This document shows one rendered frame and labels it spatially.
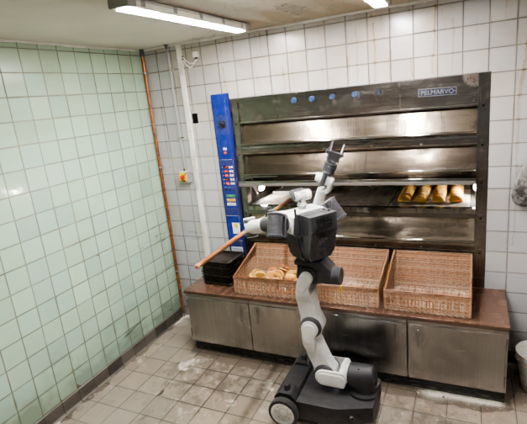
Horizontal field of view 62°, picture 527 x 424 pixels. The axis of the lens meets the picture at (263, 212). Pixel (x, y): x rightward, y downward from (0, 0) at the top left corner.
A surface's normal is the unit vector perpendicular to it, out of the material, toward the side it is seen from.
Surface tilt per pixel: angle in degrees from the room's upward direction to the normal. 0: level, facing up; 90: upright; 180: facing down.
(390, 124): 70
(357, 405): 0
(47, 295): 90
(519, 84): 90
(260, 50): 90
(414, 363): 90
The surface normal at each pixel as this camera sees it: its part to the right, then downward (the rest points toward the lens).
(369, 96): -0.41, 0.27
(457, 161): -0.42, -0.07
